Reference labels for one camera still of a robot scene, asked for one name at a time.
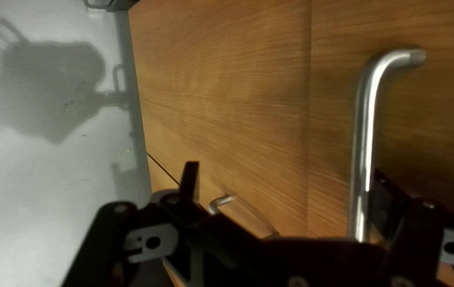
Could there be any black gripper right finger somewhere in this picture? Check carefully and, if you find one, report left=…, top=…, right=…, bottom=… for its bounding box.
left=371, top=168, right=449, bottom=287

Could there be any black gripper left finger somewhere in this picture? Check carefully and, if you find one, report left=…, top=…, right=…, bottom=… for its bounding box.
left=62, top=160, right=212, bottom=287

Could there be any silver drawer handle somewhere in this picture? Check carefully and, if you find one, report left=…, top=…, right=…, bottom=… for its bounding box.
left=346, top=47, right=428, bottom=243

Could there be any wooden base cabinet door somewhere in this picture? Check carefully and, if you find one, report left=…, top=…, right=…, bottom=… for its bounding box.
left=126, top=0, right=314, bottom=240
left=145, top=154, right=191, bottom=287

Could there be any silver cabinet door handle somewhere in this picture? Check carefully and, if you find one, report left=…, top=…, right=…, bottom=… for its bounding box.
left=207, top=191, right=280, bottom=239

